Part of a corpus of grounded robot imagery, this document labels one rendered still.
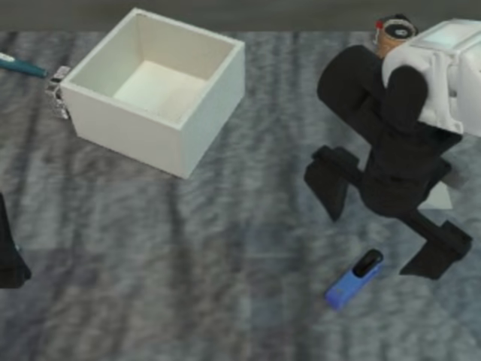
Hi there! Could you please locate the brown spool with black top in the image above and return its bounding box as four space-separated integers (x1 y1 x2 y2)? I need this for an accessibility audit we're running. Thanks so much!
374 14 419 58

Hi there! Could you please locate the teal pen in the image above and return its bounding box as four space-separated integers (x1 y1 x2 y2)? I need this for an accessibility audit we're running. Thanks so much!
0 52 50 79

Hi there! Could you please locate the blue stapler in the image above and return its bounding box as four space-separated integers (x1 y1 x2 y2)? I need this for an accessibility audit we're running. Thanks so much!
325 248 385 311

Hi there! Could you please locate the silver metal clip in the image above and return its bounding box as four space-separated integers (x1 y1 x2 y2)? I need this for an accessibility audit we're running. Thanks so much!
44 65 73 121

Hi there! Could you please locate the white open square box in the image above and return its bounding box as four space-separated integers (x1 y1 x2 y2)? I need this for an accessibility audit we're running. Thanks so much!
59 8 247 179

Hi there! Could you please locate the grey fabric table cover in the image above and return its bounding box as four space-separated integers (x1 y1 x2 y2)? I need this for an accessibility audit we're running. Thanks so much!
0 31 481 361

